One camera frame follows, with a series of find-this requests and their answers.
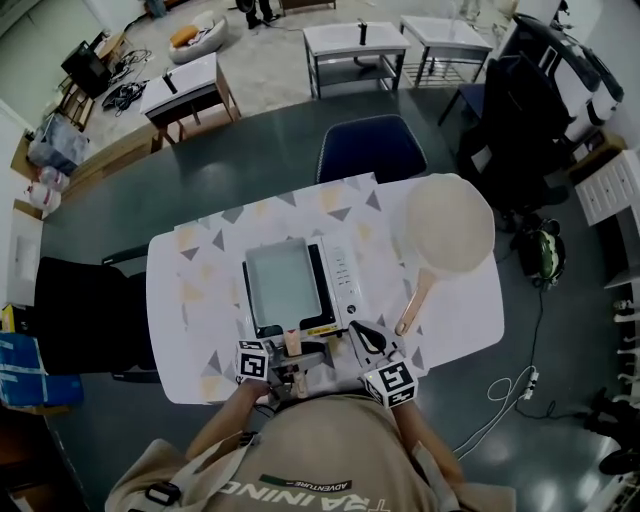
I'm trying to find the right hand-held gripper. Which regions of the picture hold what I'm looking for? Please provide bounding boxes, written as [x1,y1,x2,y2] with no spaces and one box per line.
[348,320,419,409]

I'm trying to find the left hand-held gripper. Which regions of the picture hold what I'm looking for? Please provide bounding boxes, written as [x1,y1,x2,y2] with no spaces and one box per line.
[234,338,327,406]

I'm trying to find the white portable stove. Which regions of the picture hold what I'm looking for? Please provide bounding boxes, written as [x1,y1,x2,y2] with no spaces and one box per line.
[241,236,367,342]

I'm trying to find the white rectangular pan wooden handle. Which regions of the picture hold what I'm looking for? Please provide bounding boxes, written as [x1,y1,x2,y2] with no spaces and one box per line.
[243,236,324,399]

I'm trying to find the person's right forearm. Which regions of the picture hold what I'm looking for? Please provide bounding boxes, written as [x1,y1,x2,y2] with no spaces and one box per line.
[393,399,466,487]

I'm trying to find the person's left forearm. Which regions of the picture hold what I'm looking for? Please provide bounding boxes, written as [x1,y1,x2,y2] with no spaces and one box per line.
[187,378,272,464]

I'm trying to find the person's beige shirt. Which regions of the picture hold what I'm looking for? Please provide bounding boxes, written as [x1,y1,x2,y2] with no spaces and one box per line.
[103,393,517,512]

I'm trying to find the cream round saucepan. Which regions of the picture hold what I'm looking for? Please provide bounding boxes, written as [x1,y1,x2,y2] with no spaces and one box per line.
[394,172,497,337]

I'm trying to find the triangle patterned table mat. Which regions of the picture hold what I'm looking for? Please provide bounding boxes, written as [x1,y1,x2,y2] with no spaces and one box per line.
[172,172,427,404]

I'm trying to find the white power strip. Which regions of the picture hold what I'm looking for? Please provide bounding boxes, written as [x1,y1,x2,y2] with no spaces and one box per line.
[519,366,542,402]

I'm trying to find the blue chair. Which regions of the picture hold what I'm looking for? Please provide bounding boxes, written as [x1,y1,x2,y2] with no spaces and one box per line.
[315,113,429,185]

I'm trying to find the chair with black jacket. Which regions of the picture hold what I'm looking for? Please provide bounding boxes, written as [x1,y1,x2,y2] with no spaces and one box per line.
[437,53,577,217]

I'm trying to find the blue cardboard box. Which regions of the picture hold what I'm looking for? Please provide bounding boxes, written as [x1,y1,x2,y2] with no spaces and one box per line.
[0,331,85,407]

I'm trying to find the black shoe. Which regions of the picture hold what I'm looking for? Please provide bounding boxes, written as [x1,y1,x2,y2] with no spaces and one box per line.
[596,446,640,477]

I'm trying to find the white drawer cabinet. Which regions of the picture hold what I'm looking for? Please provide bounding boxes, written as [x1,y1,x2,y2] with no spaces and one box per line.
[573,148,640,227]

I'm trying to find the yellow and black box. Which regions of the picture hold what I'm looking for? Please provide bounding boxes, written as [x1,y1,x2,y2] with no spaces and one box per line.
[0,301,37,335]

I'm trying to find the white sink table wooden legs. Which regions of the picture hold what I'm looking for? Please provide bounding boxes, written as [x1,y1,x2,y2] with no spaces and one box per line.
[139,51,242,147]

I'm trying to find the white flat board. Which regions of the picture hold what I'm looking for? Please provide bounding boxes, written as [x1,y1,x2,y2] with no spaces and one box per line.
[6,203,45,307]

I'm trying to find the white tied bag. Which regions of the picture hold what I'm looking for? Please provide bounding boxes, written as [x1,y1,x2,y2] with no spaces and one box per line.
[28,166,70,212]

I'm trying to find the clear plastic bag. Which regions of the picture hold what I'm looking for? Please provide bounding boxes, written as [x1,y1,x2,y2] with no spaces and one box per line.
[26,113,92,175]

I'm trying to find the white bean bag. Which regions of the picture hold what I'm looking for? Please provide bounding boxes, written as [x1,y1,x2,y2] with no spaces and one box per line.
[168,13,230,65]

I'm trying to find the black and white machine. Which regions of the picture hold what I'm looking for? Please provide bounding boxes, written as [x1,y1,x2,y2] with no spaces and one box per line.
[498,11,626,142]

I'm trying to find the black monitor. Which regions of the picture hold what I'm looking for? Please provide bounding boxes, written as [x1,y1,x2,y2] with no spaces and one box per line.
[60,41,113,100]

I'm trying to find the white cable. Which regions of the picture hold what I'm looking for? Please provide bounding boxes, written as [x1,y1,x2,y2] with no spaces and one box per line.
[451,376,532,462]

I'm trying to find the black cable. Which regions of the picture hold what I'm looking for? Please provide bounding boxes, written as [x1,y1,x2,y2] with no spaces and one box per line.
[513,287,560,422]

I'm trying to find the black strap buckle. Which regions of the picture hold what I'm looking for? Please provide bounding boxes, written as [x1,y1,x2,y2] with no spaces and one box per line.
[144,481,182,507]

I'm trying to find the white sink table grey frame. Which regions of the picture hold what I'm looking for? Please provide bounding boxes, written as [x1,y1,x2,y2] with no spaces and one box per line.
[302,17,413,100]

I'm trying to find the pile of black cables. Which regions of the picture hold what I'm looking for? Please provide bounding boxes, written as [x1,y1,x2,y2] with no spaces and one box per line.
[101,78,151,112]

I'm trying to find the white sink table wire shelf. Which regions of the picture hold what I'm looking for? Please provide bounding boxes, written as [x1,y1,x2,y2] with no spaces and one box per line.
[399,14,495,90]

